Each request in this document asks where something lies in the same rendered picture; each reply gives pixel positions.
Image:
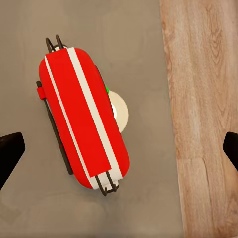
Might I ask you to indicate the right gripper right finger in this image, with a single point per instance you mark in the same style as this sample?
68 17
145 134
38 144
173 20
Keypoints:
230 147

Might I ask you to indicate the radio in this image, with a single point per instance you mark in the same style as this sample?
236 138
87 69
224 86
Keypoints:
82 117

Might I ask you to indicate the coffee table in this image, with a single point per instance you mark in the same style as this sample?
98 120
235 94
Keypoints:
124 39

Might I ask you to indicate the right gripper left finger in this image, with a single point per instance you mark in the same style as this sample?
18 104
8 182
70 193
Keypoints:
12 147

